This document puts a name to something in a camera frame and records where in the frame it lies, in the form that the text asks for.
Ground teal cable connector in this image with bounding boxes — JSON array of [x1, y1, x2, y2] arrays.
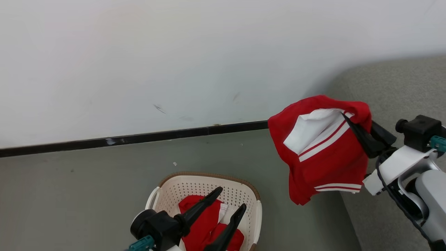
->
[[126, 235, 156, 251], [429, 135, 446, 153]]

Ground red garment white panel stripes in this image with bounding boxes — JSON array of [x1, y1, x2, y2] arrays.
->
[[267, 94, 373, 206]]

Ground teal left cable connector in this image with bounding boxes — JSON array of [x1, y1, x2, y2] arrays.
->
[[126, 235, 156, 251]]

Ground grey fabric sofa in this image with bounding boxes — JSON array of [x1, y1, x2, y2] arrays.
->
[[307, 55, 446, 251]]

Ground teal right cable connector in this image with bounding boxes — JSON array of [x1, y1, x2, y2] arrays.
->
[[429, 135, 446, 153]]

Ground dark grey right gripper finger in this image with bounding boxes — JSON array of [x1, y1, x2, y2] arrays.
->
[[343, 113, 386, 159], [370, 120, 397, 149]]

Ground red garment wide white stripe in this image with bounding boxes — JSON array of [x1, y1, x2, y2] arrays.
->
[[178, 195, 245, 251]]

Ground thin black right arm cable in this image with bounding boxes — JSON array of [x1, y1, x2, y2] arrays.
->
[[375, 148, 434, 246]]

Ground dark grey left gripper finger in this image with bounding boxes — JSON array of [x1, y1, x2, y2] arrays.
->
[[174, 187, 224, 231], [203, 203, 247, 251]]

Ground cream perforated laundry basket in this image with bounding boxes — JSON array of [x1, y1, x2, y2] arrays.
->
[[144, 171, 263, 251]]

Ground black baseboard strip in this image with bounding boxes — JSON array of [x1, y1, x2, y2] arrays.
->
[[0, 120, 269, 158]]

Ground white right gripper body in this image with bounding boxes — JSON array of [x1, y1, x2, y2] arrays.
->
[[362, 145, 439, 196]]

